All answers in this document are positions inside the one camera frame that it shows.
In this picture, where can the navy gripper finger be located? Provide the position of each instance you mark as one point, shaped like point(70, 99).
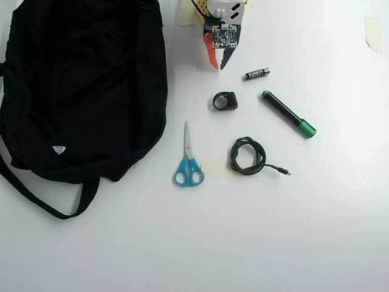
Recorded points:
point(227, 57)

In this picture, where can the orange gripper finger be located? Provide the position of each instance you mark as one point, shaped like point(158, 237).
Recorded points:
point(212, 57)

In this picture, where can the green and black marker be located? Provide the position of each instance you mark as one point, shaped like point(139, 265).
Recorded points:
point(285, 112)

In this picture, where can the yellow perforated robot base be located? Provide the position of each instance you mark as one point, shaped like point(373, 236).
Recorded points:
point(201, 4)

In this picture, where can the black fabric bag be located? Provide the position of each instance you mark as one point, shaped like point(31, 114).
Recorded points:
point(76, 91)

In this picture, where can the beige masking tape piece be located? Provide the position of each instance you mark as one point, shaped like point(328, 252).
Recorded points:
point(212, 168)
point(187, 15)
point(373, 33)
point(135, 165)

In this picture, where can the black AAA battery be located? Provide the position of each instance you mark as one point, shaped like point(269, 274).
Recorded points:
point(256, 74)

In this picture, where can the bare camera circuit board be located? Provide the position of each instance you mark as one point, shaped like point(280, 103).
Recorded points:
point(225, 36)

